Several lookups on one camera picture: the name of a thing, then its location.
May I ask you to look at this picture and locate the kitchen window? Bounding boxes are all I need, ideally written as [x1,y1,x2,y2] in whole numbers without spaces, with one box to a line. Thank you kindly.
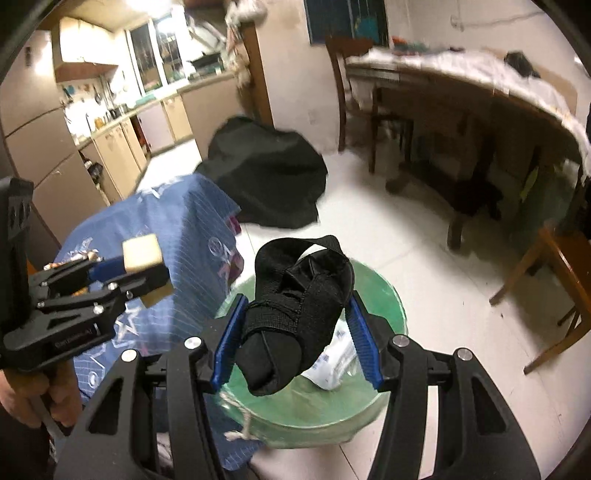
[124,18,190,93]

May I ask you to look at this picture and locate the black cloth cover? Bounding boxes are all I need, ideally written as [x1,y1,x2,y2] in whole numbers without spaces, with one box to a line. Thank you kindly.
[194,115,328,230]

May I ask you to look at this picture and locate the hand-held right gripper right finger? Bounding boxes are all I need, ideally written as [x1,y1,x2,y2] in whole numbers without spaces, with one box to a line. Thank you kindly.
[348,291,541,480]

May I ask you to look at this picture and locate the black wrist brace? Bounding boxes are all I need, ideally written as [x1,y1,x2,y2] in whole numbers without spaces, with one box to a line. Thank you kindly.
[235,235,355,396]

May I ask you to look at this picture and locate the wooden dining table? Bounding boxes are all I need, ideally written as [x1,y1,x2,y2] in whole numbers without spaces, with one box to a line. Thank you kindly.
[346,51,591,252]

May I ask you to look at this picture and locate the wooden dining chair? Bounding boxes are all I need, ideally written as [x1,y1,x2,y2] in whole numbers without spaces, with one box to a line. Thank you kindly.
[324,36,416,174]

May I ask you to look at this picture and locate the beige sponge block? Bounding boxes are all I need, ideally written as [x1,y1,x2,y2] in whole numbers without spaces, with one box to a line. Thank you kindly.
[121,234,175,308]

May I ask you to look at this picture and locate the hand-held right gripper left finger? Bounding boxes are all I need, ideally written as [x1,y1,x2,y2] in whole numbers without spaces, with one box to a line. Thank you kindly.
[55,293,252,480]

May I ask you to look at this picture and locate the person's left hand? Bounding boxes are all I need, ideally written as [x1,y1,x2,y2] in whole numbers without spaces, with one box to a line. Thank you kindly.
[0,364,85,429]

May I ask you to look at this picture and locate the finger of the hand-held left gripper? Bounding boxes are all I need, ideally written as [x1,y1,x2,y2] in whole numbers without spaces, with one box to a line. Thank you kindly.
[30,256,126,301]
[34,265,171,334]

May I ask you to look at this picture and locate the beige refrigerator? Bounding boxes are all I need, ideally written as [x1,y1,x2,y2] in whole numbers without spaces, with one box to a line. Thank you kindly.
[0,30,112,250]

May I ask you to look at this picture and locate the white table cloth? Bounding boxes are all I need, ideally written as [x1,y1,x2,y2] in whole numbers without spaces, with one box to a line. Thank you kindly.
[365,46,591,153]

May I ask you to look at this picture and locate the beige kitchen cabinets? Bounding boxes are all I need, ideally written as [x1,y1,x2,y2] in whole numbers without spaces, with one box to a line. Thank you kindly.
[76,74,252,204]

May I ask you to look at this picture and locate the wooden stool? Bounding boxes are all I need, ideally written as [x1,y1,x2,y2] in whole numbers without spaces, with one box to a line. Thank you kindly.
[489,222,591,374]

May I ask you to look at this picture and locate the wall cabinet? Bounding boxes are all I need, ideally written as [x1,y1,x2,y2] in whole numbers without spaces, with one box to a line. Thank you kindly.
[51,16,121,84]

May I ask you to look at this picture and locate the hanging cloth bags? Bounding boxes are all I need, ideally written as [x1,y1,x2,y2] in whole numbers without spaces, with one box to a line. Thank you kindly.
[226,0,259,88]

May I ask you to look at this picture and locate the blue star-print blanket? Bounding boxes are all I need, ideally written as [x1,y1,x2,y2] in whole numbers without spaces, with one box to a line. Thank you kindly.
[55,174,273,472]

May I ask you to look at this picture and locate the green trash bin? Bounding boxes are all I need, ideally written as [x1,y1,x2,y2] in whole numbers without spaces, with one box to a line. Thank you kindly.
[215,258,409,450]

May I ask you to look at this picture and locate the white plastic bag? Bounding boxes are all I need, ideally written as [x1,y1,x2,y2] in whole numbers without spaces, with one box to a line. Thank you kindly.
[305,318,365,391]

